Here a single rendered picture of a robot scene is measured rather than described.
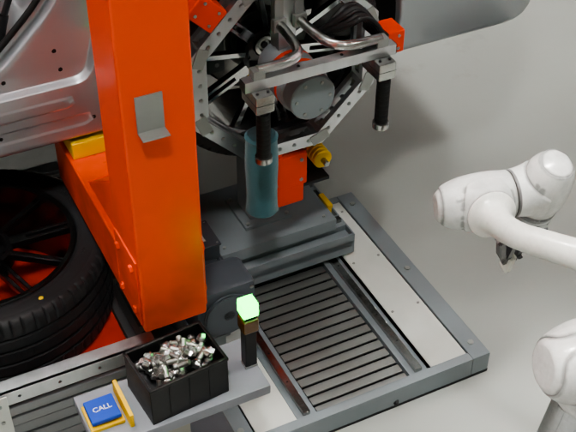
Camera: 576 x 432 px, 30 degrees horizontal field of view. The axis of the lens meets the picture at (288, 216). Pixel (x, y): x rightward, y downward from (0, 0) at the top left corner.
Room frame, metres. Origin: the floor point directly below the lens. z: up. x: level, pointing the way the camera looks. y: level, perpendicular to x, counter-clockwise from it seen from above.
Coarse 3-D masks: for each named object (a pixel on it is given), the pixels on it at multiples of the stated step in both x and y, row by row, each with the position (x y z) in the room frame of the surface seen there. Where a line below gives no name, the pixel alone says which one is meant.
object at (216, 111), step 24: (312, 0) 2.81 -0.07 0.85; (336, 0) 2.61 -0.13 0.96; (240, 24) 2.48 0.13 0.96; (264, 24) 2.51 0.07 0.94; (240, 48) 2.50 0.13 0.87; (312, 48) 2.58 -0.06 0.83; (240, 72) 2.48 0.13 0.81; (336, 72) 2.60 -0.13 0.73; (216, 96) 2.44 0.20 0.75; (240, 96) 2.65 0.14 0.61; (216, 120) 2.42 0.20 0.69; (240, 120) 2.47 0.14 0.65; (288, 120) 2.53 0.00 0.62
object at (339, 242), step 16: (320, 192) 2.76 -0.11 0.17; (336, 224) 2.60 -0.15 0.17; (304, 240) 2.53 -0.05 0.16; (320, 240) 2.55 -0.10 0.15; (336, 240) 2.52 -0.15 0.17; (352, 240) 2.55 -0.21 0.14; (256, 256) 2.46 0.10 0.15; (272, 256) 2.47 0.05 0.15; (288, 256) 2.45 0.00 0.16; (304, 256) 2.47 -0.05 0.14; (320, 256) 2.50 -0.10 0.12; (336, 256) 2.53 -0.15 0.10; (256, 272) 2.40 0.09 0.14; (272, 272) 2.42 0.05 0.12; (288, 272) 2.45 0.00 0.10
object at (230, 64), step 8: (264, 0) 2.61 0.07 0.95; (248, 8) 2.59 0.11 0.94; (256, 8) 2.60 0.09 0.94; (304, 8) 2.67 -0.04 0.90; (248, 16) 2.58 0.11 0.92; (256, 16) 2.58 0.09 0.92; (248, 24) 2.55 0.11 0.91; (304, 32) 2.67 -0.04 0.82; (224, 40) 2.56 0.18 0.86; (232, 40) 2.56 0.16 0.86; (232, 48) 2.57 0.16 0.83; (248, 56) 2.54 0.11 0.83; (232, 64) 2.57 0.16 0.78; (224, 72) 2.56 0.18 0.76
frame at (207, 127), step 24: (240, 0) 2.36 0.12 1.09; (360, 0) 2.52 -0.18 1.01; (360, 24) 2.57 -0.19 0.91; (192, 48) 2.33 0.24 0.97; (192, 72) 2.30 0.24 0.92; (360, 72) 2.54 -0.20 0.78; (336, 96) 2.54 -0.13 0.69; (360, 96) 2.53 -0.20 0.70; (312, 120) 2.51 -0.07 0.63; (336, 120) 2.49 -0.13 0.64; (240, 144) 2.36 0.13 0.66; (288, 144) 2.42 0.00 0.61; (312, 144) 2.46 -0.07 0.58
